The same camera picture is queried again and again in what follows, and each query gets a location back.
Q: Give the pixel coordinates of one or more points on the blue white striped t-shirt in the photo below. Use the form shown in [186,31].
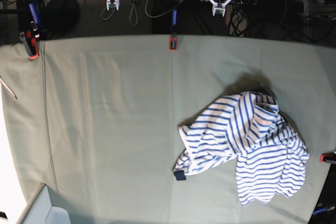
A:
[247,127]

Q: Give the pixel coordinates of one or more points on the black power strip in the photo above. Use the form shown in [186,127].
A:
[245,2]

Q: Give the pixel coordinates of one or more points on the black round base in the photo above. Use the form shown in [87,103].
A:
[60,17]

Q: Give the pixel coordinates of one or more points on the red clamp at top centre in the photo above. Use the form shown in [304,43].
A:
[173,43]

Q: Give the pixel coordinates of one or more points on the red clamp at left corner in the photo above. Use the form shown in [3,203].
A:
[30,43]

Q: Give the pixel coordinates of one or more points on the green table cloth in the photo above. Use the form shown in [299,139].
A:
[96,120]

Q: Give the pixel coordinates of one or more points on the metal bar at left edge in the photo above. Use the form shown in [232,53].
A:
[7,88]

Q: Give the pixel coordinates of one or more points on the red clamp at right edge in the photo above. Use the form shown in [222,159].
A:
[329,158]

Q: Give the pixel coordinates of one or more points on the white bin at bottom left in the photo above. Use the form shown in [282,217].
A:
[40,210]

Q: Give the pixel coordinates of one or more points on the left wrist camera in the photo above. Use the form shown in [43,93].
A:
[218,11]

